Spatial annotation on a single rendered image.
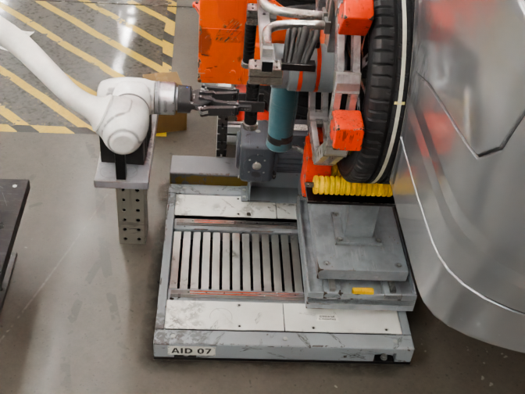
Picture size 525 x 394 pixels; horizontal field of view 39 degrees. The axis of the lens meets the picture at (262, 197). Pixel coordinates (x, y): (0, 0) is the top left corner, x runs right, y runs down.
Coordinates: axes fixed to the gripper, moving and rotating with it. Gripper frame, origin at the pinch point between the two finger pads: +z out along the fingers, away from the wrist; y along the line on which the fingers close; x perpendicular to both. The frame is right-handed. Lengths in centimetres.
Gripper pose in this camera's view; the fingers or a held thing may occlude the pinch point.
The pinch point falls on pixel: (251, 102)
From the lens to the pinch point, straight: 205.5
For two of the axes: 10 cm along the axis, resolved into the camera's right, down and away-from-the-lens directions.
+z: 10.0, 0.4, 0.7
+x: 0.7, -7.7, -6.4
